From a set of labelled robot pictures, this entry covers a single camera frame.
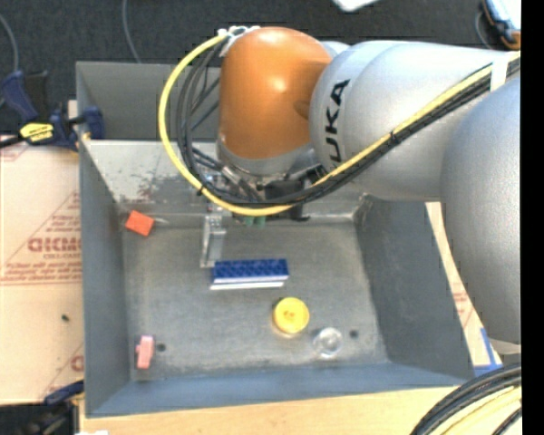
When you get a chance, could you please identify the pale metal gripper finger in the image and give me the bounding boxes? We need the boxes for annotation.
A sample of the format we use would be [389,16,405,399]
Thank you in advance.
[199,215,215,269]
[211,217,229,266]

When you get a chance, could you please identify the blue flat block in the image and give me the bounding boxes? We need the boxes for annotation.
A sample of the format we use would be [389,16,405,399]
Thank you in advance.
[209,257,290,292]

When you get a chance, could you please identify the orange block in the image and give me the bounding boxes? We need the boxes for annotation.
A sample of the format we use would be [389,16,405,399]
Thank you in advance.
[124,209,156,237]

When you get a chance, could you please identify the grey metal bin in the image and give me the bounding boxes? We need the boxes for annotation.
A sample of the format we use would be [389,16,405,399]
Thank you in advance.
[75,60,478,420]

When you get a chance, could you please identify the yellow round disc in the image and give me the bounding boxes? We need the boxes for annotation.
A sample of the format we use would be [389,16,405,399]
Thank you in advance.
[271,296,311,335]

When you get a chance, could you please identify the pink plastic piece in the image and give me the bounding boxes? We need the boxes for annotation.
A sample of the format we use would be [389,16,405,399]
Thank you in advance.
[134,334,156,371]

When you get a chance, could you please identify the clear glass cup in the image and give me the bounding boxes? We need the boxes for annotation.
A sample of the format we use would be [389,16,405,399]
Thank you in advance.
[311,326,345,359]

